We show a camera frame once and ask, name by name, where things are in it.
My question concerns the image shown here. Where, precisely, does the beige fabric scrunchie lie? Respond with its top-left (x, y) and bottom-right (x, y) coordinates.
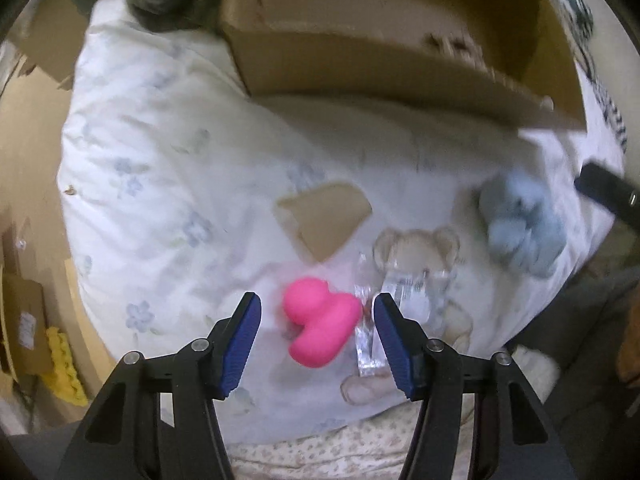
top-left (423, 34), bottom-right (484, 64)

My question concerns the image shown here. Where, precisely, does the yellow foam piece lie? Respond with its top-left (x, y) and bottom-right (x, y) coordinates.
top-left (40, 326), bottom-right (89, 408)

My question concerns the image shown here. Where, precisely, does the white floral duvet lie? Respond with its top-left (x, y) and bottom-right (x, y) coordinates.
top-left (58, 0), bottom-right (624, 443)

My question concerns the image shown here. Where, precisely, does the black white striped cloth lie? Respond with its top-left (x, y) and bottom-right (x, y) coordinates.
top-left (539, 0), bottom-right (629, 154)

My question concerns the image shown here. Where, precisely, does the open brown cardboard box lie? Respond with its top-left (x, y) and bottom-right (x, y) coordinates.
top-left (220, 0), bottom-right (586, 130)

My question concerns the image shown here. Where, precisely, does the clear plastic wrapper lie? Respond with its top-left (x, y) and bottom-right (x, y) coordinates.
top-left (355, 255), bottom-right (452, 377)

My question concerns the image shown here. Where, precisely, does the light blue fluffy scrunchie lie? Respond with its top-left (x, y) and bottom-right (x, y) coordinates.
top-left (478, 170), bottom-right (567, 278)

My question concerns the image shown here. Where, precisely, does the pink rubber duck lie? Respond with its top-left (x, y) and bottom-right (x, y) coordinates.
top-left (282, 278), bottom-right (362, 368)

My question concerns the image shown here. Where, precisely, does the beige makeup sponge wedge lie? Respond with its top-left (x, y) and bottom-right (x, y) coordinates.
top-left (276, 181), bottom-right (372, 262)

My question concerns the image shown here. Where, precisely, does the cardboard box with label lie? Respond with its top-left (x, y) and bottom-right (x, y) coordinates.
top-left (1, 272), bottom-right (52, 382)

